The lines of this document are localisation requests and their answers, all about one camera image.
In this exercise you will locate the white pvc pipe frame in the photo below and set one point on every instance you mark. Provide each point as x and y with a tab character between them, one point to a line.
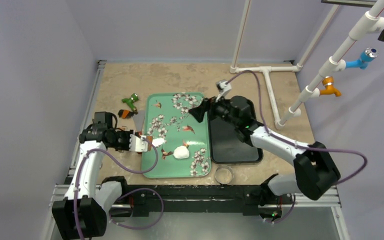
343	24

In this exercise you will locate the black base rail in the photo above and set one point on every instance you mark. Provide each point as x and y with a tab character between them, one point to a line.
248	200

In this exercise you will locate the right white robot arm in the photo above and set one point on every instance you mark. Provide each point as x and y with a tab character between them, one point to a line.
314	169

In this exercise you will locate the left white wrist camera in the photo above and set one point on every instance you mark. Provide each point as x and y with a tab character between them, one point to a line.
140	144

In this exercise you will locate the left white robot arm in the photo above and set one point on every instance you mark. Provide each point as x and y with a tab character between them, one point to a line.
84	209

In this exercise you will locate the white dough ball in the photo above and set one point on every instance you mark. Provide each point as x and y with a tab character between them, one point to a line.
181	153

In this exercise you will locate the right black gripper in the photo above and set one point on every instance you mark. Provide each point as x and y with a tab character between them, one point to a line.
213	106

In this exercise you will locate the green floral tray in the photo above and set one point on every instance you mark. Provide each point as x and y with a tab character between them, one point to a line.
168	121

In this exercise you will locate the metal scraper wooden handle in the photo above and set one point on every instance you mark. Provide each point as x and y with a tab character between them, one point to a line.
138	120

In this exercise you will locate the black baking tray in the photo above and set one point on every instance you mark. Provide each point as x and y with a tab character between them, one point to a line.
226	148

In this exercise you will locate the blue faucet tap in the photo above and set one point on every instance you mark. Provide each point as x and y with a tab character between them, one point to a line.
367	56

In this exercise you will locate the orange faucet tap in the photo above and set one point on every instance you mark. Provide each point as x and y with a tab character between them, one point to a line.
329	88

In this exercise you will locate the aluminium frame rail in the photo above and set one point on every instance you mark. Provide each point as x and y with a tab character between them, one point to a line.
50	230

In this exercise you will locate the green garden hose nozzle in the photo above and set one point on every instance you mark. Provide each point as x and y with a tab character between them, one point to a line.
129	101

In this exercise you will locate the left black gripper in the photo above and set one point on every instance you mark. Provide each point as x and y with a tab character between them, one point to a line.
127	134

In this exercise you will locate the orange black hex key set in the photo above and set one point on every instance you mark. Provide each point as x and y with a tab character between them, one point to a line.
126	114

